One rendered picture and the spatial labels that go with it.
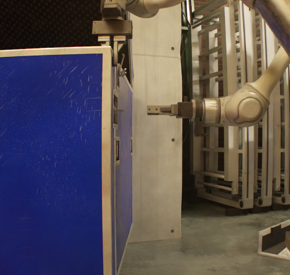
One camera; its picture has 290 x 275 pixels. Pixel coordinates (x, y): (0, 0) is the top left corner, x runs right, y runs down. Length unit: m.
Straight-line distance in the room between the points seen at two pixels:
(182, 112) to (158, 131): 1.32
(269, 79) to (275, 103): 2.56
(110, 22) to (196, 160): 3.02
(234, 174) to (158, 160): 1.11
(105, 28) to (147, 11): 0.21
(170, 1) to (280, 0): 0.58
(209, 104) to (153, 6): 0.41
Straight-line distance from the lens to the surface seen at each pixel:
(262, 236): 2.43
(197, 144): 4.23
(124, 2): 1.40
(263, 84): 1.30
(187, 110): 1.37
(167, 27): 2.80
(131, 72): 2.32
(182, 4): 5.03
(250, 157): 3.59
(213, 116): 1.40
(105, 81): 1.26
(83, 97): 1.26
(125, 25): 1.36
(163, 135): 2.69
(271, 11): 0.92
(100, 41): 1.36
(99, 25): 1.37
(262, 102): 1.24
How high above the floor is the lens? 0.68
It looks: 1 degrees up
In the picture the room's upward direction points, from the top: straight up
